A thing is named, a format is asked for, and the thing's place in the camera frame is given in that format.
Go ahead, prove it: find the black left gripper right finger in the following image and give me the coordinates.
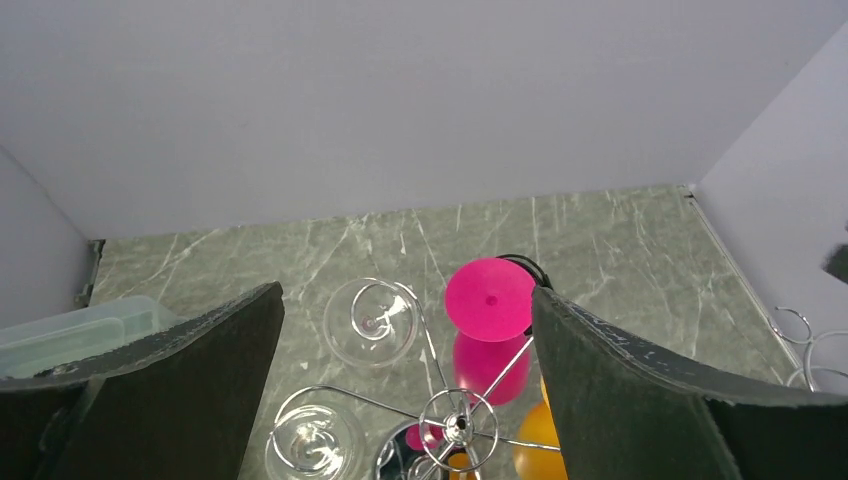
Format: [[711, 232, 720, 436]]
[[532, 287, 847, 479]]

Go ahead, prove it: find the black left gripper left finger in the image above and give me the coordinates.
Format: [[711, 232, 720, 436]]
[[1, 282, 285, 479]]

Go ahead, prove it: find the yellow-orange wine glass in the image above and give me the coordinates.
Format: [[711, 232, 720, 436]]
[[512, 377, 570, 480]]

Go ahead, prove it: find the clear wine glass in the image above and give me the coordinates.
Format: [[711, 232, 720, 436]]
[[264, 403, 366, 480], [322, 277, 420, 369]]

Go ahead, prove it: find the chrome wine glass rack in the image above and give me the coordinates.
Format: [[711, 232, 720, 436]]
[[270, 282, 566, 479]]

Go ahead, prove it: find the pink wine glass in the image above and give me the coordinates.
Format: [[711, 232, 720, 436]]
[[444, 257, 536, 406]]

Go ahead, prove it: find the clear plastic storage box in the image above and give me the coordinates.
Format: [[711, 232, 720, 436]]
[[1, 296, 185, 378]]

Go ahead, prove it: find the black coiled cable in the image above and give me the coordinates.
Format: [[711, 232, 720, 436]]
[[496, 254, 554, 290]]

